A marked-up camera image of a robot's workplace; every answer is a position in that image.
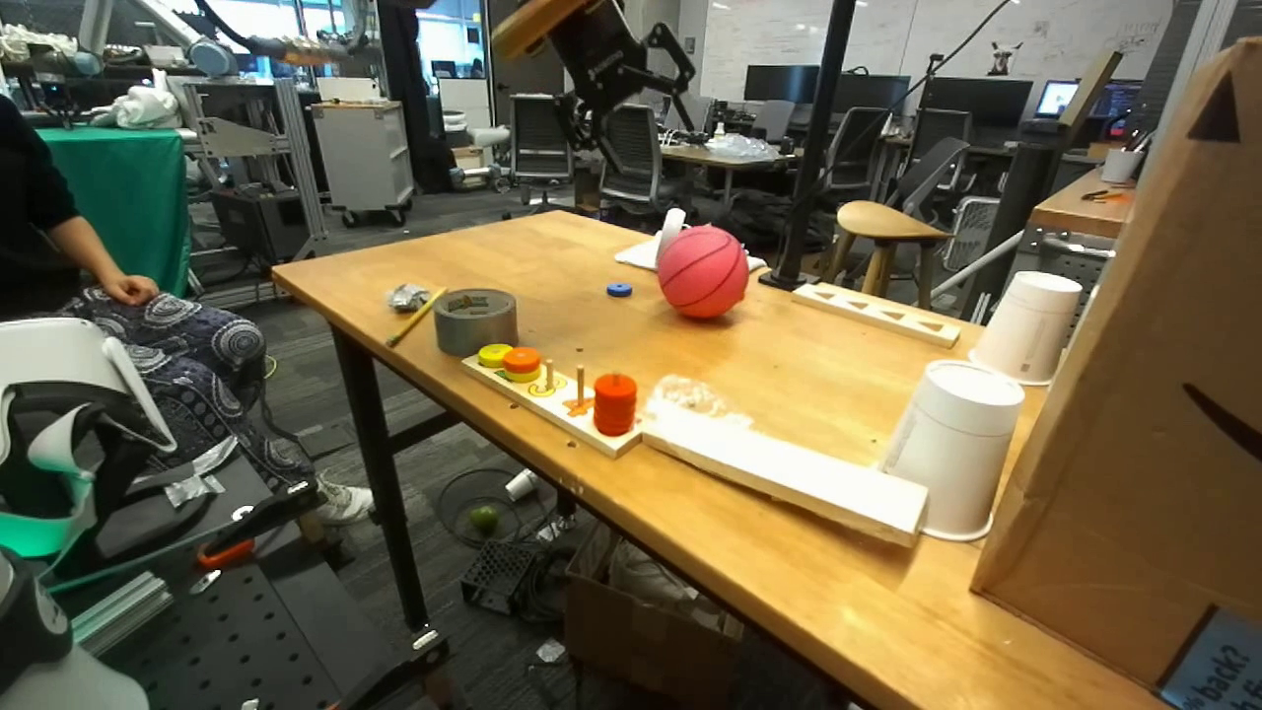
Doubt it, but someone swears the person forearm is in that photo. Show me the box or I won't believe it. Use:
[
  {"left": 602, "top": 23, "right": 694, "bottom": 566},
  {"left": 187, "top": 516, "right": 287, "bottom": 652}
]
[{"left": 42, "top": 214, "right": 124, "bottom": 295}]

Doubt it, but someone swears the seated person body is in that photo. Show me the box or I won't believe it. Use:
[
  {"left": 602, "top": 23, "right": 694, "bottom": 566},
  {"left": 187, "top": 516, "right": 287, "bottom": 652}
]
[{"left": 0, "top": 90, "right": 383, "bottom": 528}]

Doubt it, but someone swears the wooden board with holes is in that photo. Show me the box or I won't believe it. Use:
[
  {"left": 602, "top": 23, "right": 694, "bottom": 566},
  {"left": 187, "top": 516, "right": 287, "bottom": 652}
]
[{"left": 790, "top": 281, "right": 971, "bottom": 349}]

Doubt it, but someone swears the person hand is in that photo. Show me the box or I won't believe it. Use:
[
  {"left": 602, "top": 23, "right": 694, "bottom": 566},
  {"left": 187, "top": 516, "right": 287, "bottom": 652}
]
[{"left": 98, "top": 265, "right": 163, "bottom": 314}]

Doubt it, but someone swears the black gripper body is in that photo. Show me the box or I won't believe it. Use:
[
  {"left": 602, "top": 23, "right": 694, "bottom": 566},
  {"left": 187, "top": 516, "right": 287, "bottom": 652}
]
[{"left": 546, "top": 0, "right": 662, "bottom": 118}]

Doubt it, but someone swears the black table leg frame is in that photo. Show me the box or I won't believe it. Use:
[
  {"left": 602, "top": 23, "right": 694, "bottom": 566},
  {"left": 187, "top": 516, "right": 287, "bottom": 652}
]
[{"left": 327, "top": 328, "right": 458, "bottom": 666}]

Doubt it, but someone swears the white foam board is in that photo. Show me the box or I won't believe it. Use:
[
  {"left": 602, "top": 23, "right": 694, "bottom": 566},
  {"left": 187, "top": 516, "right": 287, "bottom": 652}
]
[{"left": 638, "top": 397, "right": 929, "bottom": 546}]

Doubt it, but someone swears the round wooden stool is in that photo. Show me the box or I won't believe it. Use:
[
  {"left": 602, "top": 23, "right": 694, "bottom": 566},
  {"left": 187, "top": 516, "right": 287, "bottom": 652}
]
[{"left": 824, "top": 197, "right": 954, "bottom": 299}]

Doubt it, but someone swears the small white paper cup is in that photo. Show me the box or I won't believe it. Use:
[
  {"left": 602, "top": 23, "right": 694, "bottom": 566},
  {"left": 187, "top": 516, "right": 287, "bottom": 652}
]
[{"left": 964, "top": 269, "right": 1089, "bottom": 386}]

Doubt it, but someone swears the black computer monitor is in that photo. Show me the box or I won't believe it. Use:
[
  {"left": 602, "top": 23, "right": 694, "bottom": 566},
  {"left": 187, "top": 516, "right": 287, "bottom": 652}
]
[
  {"left": 740, "top": 59, "right": 837, "bottom": 111},
  {"left": 918, "top": 76, "right": 1035, "bottom": 134}
]

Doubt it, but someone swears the aluminium extrusion bar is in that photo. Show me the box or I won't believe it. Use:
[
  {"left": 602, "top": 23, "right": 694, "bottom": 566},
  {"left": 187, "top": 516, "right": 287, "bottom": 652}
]
[{"left": 69, "top": 566, "right": 173, "bottom": 654}]

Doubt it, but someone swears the blue printed card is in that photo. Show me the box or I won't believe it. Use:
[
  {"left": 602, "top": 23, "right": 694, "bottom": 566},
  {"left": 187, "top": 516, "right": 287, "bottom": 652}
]
[{"left": 1155, "top": 602, "right": 1262, "bottom": 710}]

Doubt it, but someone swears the grey mesh office chair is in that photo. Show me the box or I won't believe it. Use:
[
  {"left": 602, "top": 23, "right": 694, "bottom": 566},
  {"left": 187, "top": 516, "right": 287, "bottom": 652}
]
[
  {"left": 510, "top": 90, "right": 574, "bottom": 189},
  {"left": 595, "top": 99, "right": 665, "bottom": 207}
]

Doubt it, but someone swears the red cylinder block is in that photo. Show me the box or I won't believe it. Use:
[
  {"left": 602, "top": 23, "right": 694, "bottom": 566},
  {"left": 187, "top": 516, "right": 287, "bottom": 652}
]
[{"left": 592, "top": 369, "right": 641, "bottom": 437}]

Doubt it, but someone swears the pink rubber ball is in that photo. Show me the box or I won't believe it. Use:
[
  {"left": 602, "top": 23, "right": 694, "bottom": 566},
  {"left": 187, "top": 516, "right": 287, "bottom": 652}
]
[{"left": 654, "top": 219, "right": 753, "bottom": 324}]

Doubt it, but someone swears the large cardboard box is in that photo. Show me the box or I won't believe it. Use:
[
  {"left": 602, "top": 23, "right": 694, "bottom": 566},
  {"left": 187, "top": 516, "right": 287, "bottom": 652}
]
[{"left": 971, "top": 36, "right": 1262, "bottom": 694}]

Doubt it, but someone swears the orange handled tool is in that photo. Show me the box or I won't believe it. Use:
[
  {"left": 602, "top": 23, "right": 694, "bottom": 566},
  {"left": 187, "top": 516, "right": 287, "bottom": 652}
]
[{"left": 193, "top": 532, "right": 265, "bottom": 570}]

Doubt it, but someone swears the lit laptop screen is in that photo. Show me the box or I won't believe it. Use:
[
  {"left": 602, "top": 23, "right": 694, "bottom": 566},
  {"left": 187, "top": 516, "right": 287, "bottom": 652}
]
[{"left": 1031, "top": 76, "right": 1083, "bottom": 124}]

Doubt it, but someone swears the wooden office desk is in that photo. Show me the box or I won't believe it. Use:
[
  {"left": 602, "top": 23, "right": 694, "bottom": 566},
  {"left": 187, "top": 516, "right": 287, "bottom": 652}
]
[{"left": 654, "top": 131, "right": 803, "bottom": 199}]

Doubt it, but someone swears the black keyboard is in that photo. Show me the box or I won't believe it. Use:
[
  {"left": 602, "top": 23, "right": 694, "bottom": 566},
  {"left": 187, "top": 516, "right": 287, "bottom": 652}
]
[{"left": 461, "top": 528, "right": 567, "bottom": 616}]

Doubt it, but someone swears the green cloth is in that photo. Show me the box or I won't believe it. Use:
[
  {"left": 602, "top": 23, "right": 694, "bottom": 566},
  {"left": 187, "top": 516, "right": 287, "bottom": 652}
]
[{"left": 34, "top": 124, "right": 193, "bottom": 299}]

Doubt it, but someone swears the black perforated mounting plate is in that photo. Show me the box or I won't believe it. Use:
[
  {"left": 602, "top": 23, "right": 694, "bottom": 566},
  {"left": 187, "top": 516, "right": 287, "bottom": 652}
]
[{"left": 115, "top": 523, "right": 446, "bottom": 710}]

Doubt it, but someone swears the black vertical pole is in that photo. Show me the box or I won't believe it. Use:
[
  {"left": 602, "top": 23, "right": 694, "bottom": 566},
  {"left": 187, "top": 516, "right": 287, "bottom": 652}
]
[{"left": 771, "top": 0, "right": 858, "bottom": 290}]

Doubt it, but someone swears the large white paper cup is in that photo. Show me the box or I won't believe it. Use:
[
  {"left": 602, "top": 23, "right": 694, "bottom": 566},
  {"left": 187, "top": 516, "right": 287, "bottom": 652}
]
[{"left": 878, "top": 358, "right": 1027, "bottom": 543}]

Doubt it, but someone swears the brown cardboard box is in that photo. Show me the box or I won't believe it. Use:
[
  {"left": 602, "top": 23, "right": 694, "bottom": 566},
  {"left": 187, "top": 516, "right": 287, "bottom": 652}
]
[{"left": 565, "top": 577, "right": 745, "bottom": 710}]

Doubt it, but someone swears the clear plastic wrapper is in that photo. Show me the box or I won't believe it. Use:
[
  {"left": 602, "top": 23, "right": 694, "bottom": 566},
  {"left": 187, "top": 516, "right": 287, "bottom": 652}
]
[{"left": 652, "top": 369, "right": 720, "bottom": 420}]

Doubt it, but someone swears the yellow pencil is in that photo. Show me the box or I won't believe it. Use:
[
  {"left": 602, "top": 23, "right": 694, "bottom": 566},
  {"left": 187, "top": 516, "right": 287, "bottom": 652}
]
[{"left": 383, "top": 287, "right": 449, "bottom": 349}]

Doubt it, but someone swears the wooden side desk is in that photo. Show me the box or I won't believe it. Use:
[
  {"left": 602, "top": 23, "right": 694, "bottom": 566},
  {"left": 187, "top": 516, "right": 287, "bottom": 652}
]
[{"left": 1027, "top": 165, "right": 1139, "bottom": 244}]

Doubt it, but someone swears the clear plastic bag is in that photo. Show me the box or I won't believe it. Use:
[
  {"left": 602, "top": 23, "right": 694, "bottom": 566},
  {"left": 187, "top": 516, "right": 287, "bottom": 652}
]
[{"left": 707, "top": 131, "right": 784, "bottom": 165}]

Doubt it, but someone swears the dark office chair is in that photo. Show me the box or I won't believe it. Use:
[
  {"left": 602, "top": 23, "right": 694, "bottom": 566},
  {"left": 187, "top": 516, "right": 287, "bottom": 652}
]
[{"left": 824, "top": 102, "right": 891, "bottom": 194}]

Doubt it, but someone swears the grey duct tape roll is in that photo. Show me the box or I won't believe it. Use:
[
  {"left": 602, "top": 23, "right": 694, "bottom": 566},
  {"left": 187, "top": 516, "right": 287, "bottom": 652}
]
[{"left": 431, "top": 282, "right": 519, "bottom": 358}]

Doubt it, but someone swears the white tape roll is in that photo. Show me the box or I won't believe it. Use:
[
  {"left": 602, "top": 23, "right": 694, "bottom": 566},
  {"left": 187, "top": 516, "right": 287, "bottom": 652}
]
[{"left": 652, "top": 203, "right": 694, "bottom": 251}]

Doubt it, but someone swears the orange stacking ring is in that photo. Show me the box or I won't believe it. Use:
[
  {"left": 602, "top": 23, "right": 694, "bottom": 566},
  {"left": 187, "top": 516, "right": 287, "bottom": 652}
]
[{"left": 499, "top": 341, "right": 546, "bottom": 386}]

